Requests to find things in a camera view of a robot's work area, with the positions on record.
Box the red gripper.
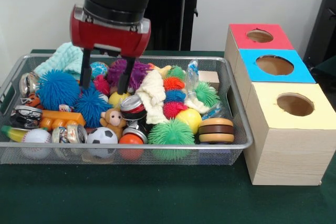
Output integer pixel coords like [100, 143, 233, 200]
[69, 5, 152, 95]

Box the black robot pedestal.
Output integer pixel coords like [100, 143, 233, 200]
[144, 0, 212, 51]

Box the purple spiky ball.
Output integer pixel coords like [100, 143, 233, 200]
[106, 58, 153, 90]

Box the mint green knitted cloth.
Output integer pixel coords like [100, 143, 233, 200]
[34, 41, 85, 80]

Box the yellow and red ball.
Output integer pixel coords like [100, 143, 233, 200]
[175, 108, 203, 133]

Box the silver mesh bin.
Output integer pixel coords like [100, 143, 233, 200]
[0, 53, 255, 166]

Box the large green spiky ball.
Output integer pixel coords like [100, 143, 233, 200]
[147, 118, 196, 159]

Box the cream knitted cloth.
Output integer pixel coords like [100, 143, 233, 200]
[135, 69, 171, 124]

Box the wooden box with three holes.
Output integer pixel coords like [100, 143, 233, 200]
[224, 23, 336, 186]

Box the multicoloured spiky caterpillar toy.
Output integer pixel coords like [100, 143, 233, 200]
[163, 65, 189, 117]

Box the wooden burger toy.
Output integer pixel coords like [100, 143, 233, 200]
[198, 118, 234, 144]

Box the black and white soccer ball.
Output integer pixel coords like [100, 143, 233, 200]
[86, 126, 119, 159]

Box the large blue spiky ball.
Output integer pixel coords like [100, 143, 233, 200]
[36, 69, 81, 104]

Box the white baseball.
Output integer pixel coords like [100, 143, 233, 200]
[21, 129, 52, 159]

